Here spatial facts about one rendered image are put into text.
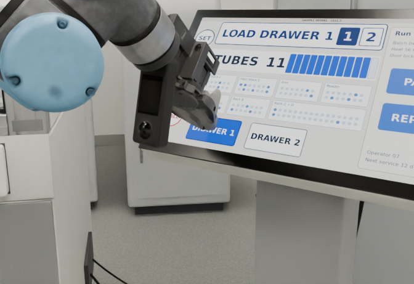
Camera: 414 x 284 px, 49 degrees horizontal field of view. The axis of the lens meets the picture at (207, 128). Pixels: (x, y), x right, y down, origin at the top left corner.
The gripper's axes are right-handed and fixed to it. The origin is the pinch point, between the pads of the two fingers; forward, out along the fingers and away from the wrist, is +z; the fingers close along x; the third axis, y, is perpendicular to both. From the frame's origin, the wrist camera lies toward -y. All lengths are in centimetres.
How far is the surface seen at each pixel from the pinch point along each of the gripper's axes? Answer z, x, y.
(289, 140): 1.8, -13.4, 0.9
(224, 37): 1.8, 4.6, 19.6
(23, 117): -0.1, 42.9, -3.6
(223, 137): 1.8, -2.4, -0.4
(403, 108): 1.8, -28.3, 8.2
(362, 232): 138, -3, 24
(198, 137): 1.8, 2.2, -1.0
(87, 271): 74, 72, -28
